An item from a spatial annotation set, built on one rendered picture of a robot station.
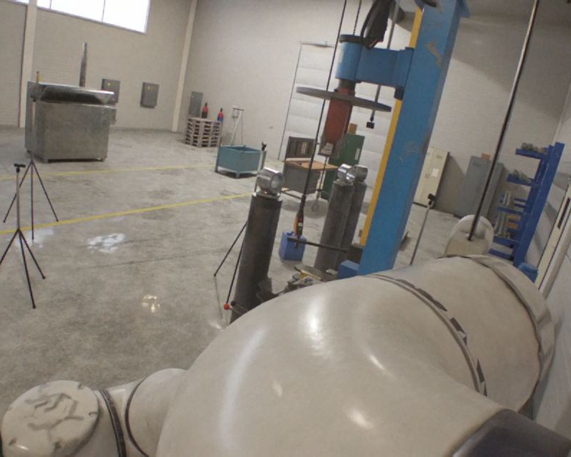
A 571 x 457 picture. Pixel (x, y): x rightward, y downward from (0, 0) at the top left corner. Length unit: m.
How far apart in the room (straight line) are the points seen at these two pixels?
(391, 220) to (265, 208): 0.85
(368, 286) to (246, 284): 2.59
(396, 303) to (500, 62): 12.96
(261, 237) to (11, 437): 2.15
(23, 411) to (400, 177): 1.90
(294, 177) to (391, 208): 6.48
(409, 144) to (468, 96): 10.90
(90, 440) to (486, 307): 0.60
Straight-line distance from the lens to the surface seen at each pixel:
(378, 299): 0.17
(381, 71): 2.26
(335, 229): 3.79
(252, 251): 2.65
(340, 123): 2.13
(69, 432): 0.67
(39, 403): 0.71
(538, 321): 0.27
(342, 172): 3.72
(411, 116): 2.12
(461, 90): 13.03
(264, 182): 2.55
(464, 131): 12.87
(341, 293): 0.16
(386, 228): 2.18
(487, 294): 0.23
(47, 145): 9.59
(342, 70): 2.32
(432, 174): 12.42
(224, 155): 10.54
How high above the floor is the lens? 2.08
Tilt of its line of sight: 18 degrees down
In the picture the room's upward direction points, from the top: 12 degrees clockwise
